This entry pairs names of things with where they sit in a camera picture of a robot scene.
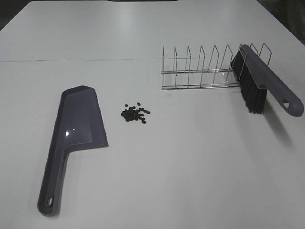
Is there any purple plastic dustpan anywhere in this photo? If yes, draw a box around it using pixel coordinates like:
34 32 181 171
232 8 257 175
37 85 109 217

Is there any chrome wire rack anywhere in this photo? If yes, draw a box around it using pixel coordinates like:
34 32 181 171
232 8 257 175
161 42 273 91

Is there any pile of coffee beans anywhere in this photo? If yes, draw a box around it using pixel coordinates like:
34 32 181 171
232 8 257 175
121 102 151 124

